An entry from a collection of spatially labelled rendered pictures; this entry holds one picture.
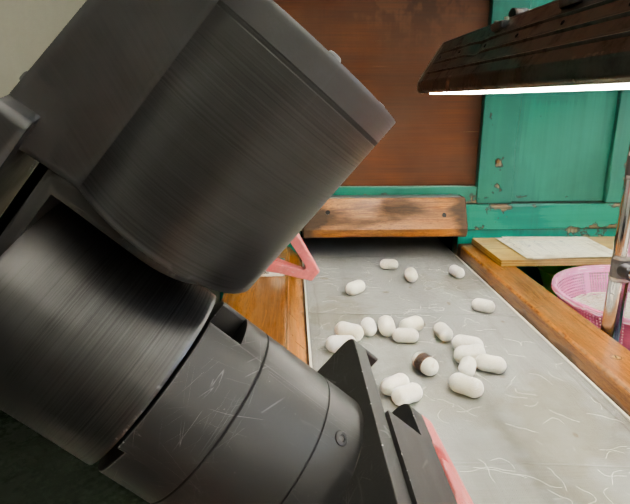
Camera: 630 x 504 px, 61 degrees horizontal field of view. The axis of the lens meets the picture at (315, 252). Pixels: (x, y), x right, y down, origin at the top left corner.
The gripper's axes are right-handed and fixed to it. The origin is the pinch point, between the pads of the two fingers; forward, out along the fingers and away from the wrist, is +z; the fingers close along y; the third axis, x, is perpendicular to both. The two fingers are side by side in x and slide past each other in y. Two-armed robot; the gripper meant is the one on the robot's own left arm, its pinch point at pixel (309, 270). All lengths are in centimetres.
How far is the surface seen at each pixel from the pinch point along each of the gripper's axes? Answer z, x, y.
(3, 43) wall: -89, 29, 125
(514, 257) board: 32.5, -16.3, 31.2
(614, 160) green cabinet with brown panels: 41, -42, 45
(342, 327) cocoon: 9.8, 5.0, 8.2
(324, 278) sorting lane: 10.4, 6.7, 32.6
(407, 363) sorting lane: 16.3, 2.0, 1.9
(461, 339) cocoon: 20.4, -3.7, 4.0
